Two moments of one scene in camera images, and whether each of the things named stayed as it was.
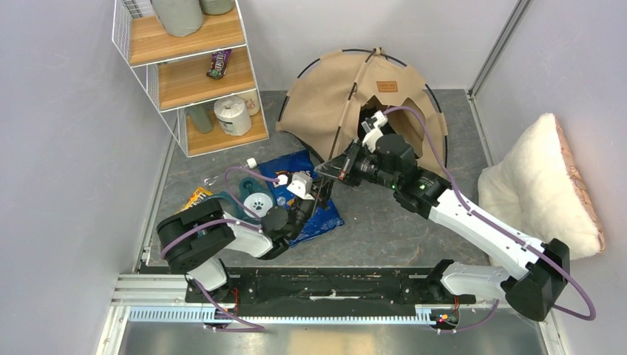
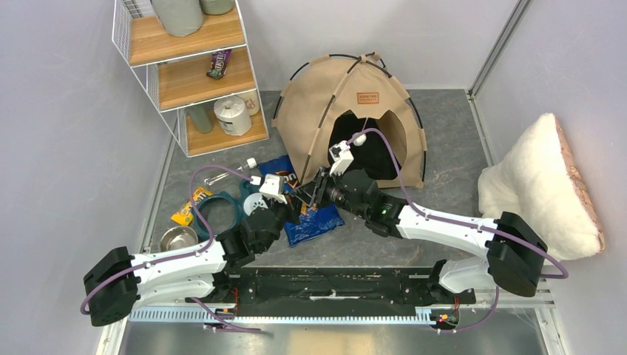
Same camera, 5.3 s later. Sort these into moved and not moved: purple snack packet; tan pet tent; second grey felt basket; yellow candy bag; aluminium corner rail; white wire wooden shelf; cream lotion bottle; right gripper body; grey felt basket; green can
Moved: tan pet tent; right gripper body
Not moved: yellow candy bag; white wire wooden shelf; second grey felt basket; grey felt basket; purple snack packet; cream lotion bottle; aluminium corner rail; green can
